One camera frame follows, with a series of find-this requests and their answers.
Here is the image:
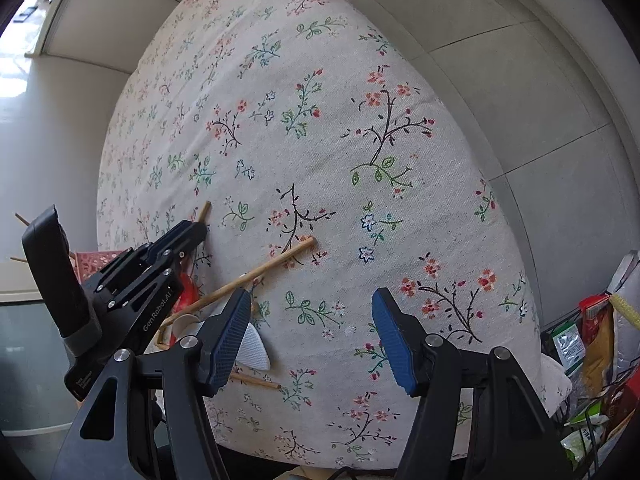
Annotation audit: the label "red plastic spoon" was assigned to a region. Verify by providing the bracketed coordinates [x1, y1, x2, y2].
[169, 256, 200, 346]

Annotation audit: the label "white plastic spoon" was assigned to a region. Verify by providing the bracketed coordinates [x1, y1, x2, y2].
[171, 314, 271, 372]

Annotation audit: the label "wooden chopstick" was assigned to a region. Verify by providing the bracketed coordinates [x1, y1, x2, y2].
[230, 372, 281, 390]
[198, 200, 212, 223]
[153, 236, 317, 350]

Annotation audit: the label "pink perforated utensil basket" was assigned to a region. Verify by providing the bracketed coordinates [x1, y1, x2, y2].
[70, 250, 120, 283]

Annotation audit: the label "wooden chopstick on table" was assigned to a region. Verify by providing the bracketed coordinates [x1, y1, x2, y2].
[230, 372, 281, 390]

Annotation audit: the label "snack packages pile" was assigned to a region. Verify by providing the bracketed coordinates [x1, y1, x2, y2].
[542, 249, 639, 479]

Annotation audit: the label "floral tablecloth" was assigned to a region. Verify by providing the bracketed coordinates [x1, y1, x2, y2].
[95, 0, 574, 470]

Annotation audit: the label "white lower cabinets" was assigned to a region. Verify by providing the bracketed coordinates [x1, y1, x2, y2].
[24, 0, 202, 76]

